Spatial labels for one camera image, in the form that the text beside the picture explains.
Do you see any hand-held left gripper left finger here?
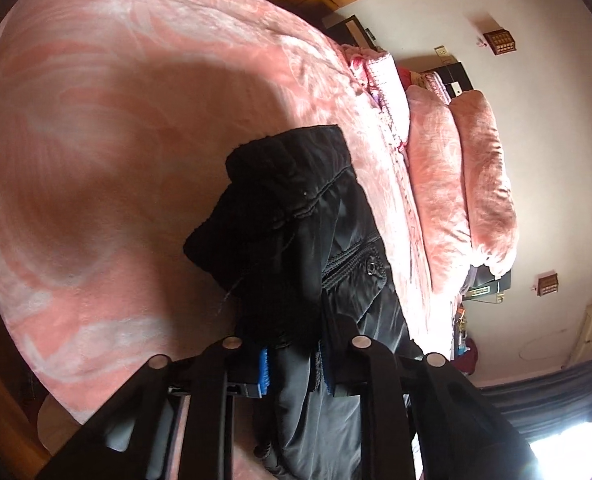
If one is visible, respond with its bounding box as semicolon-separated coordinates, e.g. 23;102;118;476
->
36;335;272;480

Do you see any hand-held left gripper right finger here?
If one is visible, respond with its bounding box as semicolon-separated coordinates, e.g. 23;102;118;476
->
320;314;544;480

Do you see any pink white checkered cloth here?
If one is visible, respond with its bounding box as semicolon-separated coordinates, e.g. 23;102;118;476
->
343;42;412;153

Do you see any dark red cloth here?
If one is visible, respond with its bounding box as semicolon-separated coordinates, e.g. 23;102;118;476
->
456;337;479;376

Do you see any bright window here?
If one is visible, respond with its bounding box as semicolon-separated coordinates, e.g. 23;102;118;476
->
526;420;592;480

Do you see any black jacket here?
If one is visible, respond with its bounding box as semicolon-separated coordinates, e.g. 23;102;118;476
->
183;124;427;480

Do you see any person's leg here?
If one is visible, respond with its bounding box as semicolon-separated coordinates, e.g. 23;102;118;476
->
37;392;84;456

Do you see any pink pillow near wall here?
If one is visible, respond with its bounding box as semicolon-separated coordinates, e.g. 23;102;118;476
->
405;85;518;278

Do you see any dark patterned curtain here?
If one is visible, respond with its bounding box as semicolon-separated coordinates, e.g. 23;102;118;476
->
481;355;592;441

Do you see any pink pillow near bed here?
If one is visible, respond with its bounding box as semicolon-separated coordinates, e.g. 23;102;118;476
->
398;61;513;303

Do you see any dark bedside table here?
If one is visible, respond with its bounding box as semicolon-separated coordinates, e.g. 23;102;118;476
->
321;12;377;46

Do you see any pink printed bed blanket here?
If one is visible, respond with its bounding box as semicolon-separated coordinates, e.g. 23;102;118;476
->
0;0;472;431

